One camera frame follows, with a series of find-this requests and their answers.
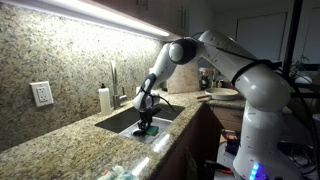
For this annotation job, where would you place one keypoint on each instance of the white wall power outlet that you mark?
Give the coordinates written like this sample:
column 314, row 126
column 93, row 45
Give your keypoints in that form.
column 42, row 94

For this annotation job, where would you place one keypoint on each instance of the blue white cloth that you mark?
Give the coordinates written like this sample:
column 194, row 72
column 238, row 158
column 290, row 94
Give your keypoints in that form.
column 118, row 174

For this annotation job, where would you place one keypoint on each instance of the stack of dark boxes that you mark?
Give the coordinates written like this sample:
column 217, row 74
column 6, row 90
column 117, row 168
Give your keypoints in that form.
column 230, row 141

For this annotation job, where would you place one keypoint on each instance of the teal sponge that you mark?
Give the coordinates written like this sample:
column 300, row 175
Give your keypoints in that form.
column 153, row 130

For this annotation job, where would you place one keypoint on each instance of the steel gooseneck faucet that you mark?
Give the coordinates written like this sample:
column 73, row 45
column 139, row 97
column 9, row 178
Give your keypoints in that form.
column 115, row 86

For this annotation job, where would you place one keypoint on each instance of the white soap dispenser bottle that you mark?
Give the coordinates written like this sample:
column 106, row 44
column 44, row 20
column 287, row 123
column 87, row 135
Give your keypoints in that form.
column 105, row 101

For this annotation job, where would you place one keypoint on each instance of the dark wooden base cabinet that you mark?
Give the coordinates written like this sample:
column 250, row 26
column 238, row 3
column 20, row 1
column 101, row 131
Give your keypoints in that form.
column 196, row 143

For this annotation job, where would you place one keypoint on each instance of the stainless steel sink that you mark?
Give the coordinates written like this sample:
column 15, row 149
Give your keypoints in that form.
column 115, row 121

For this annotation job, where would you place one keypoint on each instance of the under-cabinet light strip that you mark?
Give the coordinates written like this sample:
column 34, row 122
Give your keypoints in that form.
column 83, row 12

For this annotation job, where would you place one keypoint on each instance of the wooden cutting board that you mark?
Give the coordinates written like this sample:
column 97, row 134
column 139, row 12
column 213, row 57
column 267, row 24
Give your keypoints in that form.
column 183, row 81

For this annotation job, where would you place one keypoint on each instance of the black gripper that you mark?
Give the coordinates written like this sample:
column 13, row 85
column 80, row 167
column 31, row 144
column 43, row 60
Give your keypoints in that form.
column 147, row 115

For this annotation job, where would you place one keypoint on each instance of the white frying pan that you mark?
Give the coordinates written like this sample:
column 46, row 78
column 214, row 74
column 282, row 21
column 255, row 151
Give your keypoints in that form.
column 221, row 94

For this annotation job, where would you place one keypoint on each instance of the dark glass jar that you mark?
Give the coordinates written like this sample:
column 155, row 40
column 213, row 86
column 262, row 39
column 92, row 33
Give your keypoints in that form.
column 204, row 81

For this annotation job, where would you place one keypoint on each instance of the small orange object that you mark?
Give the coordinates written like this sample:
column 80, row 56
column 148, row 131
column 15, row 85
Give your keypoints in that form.
column 106, row 173

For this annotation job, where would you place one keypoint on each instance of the dark wooden wall cabinet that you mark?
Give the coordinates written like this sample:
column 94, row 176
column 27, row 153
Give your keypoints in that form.
column 156, row 11

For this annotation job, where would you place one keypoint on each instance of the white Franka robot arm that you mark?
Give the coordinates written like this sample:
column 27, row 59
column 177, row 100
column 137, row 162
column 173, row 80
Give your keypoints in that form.
column 260, row 90

